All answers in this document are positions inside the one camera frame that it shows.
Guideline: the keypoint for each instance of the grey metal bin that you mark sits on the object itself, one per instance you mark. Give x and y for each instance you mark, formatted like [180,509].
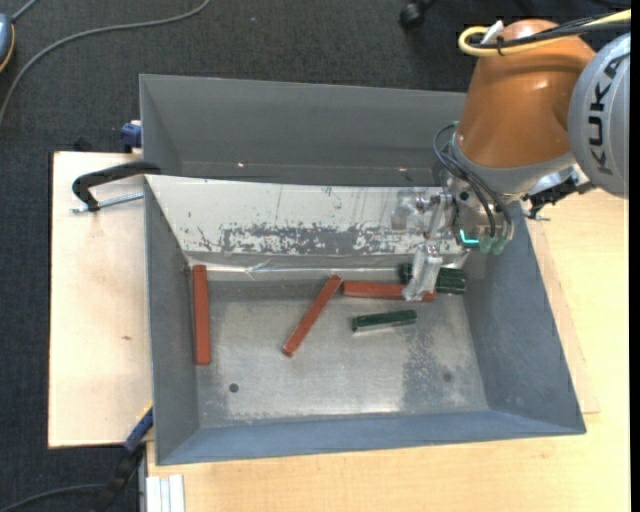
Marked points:
[325,380]

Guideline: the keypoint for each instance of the red-brown flat block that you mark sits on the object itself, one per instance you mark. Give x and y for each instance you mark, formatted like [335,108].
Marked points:
[372,289]
[201,315]
[312,315]

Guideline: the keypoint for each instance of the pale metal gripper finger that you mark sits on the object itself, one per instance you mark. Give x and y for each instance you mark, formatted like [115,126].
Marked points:
[422,275]
[411,207]

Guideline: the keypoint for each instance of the dark green flat block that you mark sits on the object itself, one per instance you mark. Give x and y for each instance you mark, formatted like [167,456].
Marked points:
[384,320]
[450,280]

